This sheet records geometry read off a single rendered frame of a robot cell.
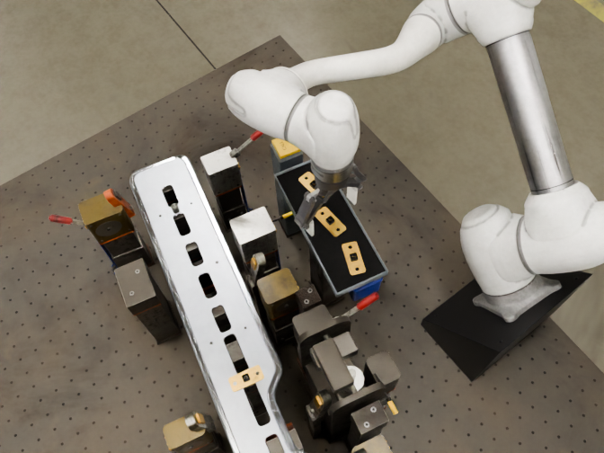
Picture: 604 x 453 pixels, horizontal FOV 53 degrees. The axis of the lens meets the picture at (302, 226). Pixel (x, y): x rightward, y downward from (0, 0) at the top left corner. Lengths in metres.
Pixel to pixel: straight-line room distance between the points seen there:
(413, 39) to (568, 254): 0.62
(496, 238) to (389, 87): 1.82
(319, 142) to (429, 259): 0.94
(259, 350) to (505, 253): 0.67
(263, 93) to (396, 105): 2.07
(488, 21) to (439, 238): 0.79
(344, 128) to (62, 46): 2.81
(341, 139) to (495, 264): 0.66
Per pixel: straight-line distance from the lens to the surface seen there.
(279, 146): 1.62
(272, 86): 1.19
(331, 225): 1.49
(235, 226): 1.56
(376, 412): 1.39
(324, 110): 1.10
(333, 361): 1.34
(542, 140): 1.52
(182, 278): 1.64
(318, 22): 3.59
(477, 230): 1.60
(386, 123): 3.13
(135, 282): 1.64
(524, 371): 1.93
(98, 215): 1.73
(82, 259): 2.10
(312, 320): 1.48
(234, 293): 1.60
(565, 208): 1.52
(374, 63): 1.38
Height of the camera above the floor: 2.48
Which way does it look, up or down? 62 degrees down
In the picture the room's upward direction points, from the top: 3 degrees counter-clockwise
